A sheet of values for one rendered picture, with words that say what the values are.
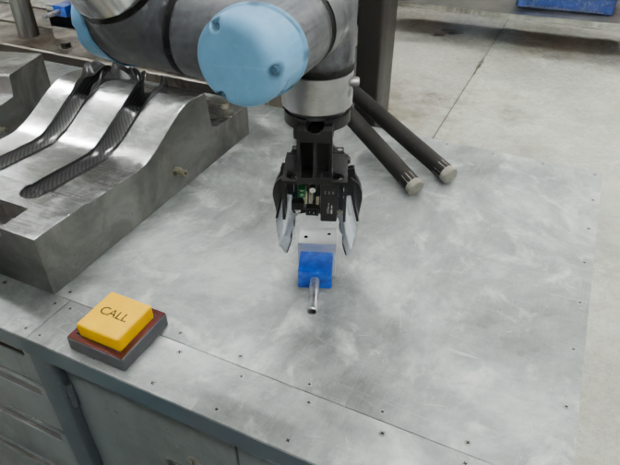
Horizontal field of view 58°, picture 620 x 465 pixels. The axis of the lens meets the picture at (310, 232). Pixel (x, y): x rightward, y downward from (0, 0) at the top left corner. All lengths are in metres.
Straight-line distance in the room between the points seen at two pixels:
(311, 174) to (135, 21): 0.23
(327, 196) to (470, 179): 0.43
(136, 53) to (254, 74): 0.13
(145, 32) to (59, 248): 0.35
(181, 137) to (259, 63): 0.50
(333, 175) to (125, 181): 0.33
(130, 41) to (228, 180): 0.48
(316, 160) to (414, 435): 0.30
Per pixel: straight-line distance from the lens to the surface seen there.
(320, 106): 0.57
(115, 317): 0.68
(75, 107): 1.02
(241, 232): 0.83
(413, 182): 0.91
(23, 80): 1.24
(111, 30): 0.52
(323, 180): 0.59
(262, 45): 0.43
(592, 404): 1.78
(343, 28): 0.54
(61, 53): 1.69
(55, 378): 0.92
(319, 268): 0.70
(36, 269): 0.78
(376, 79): 1.42
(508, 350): 0.70
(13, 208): 0.83
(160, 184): 0.90
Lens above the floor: 1.30
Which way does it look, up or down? 37 degrees down
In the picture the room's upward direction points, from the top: straight up
